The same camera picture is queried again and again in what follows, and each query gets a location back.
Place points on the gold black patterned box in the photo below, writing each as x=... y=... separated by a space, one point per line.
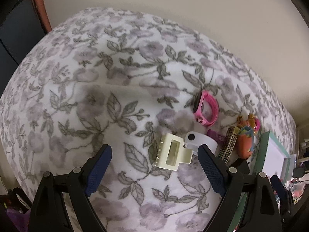
x=229 y=145

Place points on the cream hair claw clip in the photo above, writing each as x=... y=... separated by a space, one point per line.
x=179 y=156

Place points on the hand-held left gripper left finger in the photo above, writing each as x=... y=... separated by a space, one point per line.
x=99 y=171

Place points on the dark cabinet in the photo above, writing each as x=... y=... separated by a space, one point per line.
x=14 y=29

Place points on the black charger adapter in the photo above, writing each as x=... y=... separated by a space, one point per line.
x=299 y=172

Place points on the floral printed blanket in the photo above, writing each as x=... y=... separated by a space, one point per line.
x=96 y=89

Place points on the pink wrist watch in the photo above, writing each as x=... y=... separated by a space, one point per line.
x=210 y=106

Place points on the orange and blue block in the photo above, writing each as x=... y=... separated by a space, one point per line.
x=245 y=142

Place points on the white round toy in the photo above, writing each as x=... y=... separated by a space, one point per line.
x=200 y=142

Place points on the teal shallow cardboard tray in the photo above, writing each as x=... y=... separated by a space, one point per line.
x=262 y=154

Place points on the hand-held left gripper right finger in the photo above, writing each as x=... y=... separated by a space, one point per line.
x=212 y=171

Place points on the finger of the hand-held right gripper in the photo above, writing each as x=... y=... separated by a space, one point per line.
x=277 y=186

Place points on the brown wooden board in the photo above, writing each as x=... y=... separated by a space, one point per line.
x=41 y=12

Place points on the brown dog toy pink cap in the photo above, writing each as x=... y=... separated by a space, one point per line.
x=252 y=122

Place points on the purple cloth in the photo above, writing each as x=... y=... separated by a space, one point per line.
x=14 y=216

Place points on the purple lighter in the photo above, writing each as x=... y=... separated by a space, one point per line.
x=216 y=136

